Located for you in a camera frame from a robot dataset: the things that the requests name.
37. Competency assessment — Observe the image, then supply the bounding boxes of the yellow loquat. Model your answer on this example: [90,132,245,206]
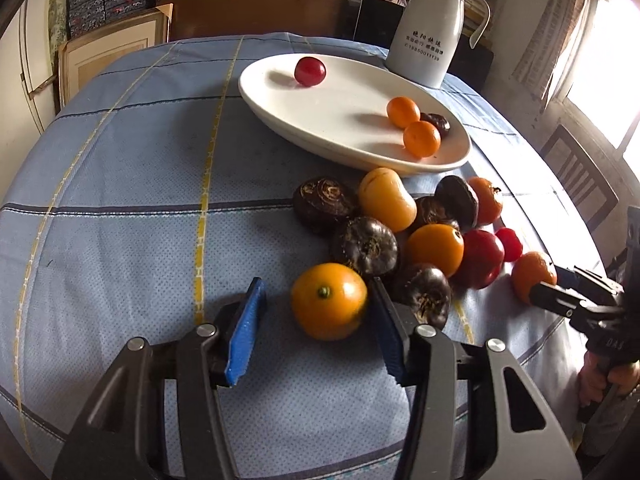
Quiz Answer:
[358,167,418,233]

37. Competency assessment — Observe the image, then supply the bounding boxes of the bright window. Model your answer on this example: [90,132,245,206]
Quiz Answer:
[565,0,640,161]

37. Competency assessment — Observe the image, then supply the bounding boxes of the large red tomato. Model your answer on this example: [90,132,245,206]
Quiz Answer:
[452,229,506,290]

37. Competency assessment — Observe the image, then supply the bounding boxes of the red cherry tomato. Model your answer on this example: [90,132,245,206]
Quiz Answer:
[294,56,327,87]
[494,227,524,263]

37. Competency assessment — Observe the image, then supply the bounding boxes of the dark panel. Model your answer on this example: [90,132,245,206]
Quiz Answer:
[354,0,407,47]
[452,35,495,95]

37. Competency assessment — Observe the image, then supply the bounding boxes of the stack of blue patterned boxes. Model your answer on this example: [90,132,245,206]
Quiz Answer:
[67,0,149,39]

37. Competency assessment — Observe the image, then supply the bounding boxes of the beige curtain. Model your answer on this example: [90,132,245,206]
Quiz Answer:
[512,0,601,101]

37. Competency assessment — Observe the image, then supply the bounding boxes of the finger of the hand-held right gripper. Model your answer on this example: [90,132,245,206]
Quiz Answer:
[527,282,590,320]
[552,265,625,295]

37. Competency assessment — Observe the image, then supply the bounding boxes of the white thermos jug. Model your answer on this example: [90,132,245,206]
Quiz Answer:
[385,0,493,89]

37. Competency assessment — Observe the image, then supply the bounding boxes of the wooden picture frame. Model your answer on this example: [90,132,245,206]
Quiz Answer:
[58,4,173,111]

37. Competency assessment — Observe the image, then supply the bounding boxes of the deep orange tangerine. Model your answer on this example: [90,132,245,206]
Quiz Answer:
[467,176,504,226]

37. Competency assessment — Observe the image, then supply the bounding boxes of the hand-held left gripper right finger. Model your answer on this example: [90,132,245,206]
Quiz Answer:
[367,276,583,480]

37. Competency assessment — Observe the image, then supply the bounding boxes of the green marbled panel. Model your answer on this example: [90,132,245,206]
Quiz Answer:
[50,0,69,43]

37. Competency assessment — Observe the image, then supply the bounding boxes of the blue checked tablecloth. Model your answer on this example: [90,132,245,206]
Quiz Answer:
[0,32,608,480]

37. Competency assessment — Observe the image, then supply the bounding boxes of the dark wooden chair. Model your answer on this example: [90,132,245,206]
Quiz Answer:
[540,125,621,233]

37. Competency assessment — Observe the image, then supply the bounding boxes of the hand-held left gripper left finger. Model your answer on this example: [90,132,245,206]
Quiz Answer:
[52,277,268,480]

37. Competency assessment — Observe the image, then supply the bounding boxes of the white oval plate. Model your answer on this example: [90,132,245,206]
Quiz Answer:
[238,53,472,177]

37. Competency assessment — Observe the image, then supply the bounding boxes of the brown wooden cabinet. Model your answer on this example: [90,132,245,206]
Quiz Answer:
[167,0,361,43]

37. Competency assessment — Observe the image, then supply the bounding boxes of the dark water chestnut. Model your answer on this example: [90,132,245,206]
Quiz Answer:
[330,216,400,278]
[410,195,461,233]
[420,112,451,138]
[387,263,453,332]
[434,175,480,231]
[292,176,358,235]

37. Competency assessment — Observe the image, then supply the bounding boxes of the person's right hand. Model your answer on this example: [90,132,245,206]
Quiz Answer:
[576,350,640,408]

